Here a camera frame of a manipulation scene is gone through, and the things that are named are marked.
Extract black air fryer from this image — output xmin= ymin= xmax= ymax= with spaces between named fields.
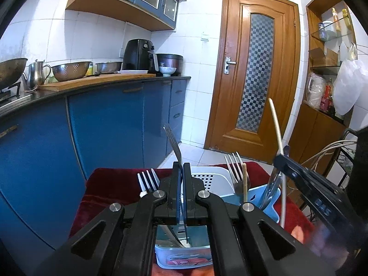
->
xmin=122 ymin=39 xmax=159 ymax=74

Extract large steel fork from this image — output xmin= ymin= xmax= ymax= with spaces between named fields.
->
xmin=224 ymin=151 xmax=245 ymax=194

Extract light blue plastic utensil box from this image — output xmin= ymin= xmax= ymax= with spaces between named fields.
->
xmin=155 ymin=165 xmax=281 ymax=270

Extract tall amber bottle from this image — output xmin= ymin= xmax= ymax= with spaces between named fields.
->
xmin=331 ymin=7 xmax=339 ymax=33

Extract red bottle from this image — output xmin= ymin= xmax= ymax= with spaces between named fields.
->
xmin=320 ymin=78 xmax=334 ymax=113

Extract maroon floral blanket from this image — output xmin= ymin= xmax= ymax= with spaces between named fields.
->
xmin=69 ymin=162 xmax=317 ymax=276

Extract small steel bowl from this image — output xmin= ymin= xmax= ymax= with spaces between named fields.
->
xmin=95 ymin=61 xmax=124 ymax=74

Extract wooden cutting board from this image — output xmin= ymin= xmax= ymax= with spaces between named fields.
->
xmin=38 ymin=73 xmax=156 ymax=92

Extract blue kitchen base cabinet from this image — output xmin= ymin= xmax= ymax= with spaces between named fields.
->
xmin=0 ymin=75 xmax=192 ymax=250

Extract clear plastic bag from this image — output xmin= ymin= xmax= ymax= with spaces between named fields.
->
xmin=305 ymin=73 xmax=327 ymax=109

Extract steel pitcher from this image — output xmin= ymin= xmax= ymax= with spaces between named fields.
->
xmin=27 ymin=59 xmax=52 ymax=91

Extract gas stove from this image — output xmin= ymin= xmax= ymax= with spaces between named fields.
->
xmin=0 ymin=85 xmax=33 ymax=107

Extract brown wooden chopstick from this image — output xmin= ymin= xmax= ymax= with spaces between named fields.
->
xmin=242 ymin=163 xmax=249 ymax=204

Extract white-handled fork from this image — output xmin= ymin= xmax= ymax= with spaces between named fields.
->
xmin=137 ymin=169 xmax=160 ymax=198

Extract steel table knife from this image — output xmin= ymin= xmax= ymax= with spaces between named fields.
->
xmin=163 ymin=124 xmax=190 ymax=243

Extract yellow bottle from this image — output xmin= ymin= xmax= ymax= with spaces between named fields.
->
xmin=342 ymin=9 xmax=352 ymax=31

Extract wooden door with checkered glass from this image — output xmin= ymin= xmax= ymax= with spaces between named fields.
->
xmin=204 ymin=0 xmax=301 ymax=165

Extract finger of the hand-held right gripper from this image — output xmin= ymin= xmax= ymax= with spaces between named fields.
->
xmin=273 ymin=154 xmax=343 ymax=196

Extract wooden shelf unit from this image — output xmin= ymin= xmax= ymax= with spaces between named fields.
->
xmin=288 ymin=0 xmax=363 ymax=180

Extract blue-lidded jar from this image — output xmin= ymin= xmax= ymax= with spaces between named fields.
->
xmin=317 ymin=21 xmax=329 ymax=41

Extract grey cables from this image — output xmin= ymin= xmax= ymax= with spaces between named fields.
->
xmin=301 ymin=139 xmax=357 ymax=179

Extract steel door handle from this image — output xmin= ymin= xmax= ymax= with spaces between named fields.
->
xmin=224 ymin=57 xmax=237 ymax=75

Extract black cooking pot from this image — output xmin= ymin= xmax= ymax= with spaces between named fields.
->
xmin=155 ymin=53 xmax=184 ymax=77

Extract black mesh chair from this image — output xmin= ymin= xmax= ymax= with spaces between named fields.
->
xmin=334 ymin=127 xmax=360 ymax=191

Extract cardboard box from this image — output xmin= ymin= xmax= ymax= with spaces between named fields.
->
xmin=308 ymin=47 xmax=340 ymax=67

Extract white perforated basket insert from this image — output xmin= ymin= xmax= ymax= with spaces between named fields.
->
xmin=190 ymin=172 xmax=231 ymax=199

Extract white plastic bag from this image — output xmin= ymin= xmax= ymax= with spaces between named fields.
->
xmin=333 ymin=59 xmax=368 ymax=116

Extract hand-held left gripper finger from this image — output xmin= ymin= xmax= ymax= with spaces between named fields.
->
xmin=183 ymin=162 xmax=337 ymax=276
xmin=33 ymin=162 xmax=184 ymax=276

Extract steel colander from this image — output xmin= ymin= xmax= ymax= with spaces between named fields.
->
xmin=52 ymin=61 xmax=93 ymax=82

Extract pale long chopstick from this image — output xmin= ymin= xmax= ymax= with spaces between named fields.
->
xmin=268 ymin=98 xmax=289 ymax=229

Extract steel wok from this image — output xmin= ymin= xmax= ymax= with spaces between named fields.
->
xmin=0 ymin=58 xmax=29 ymax=91

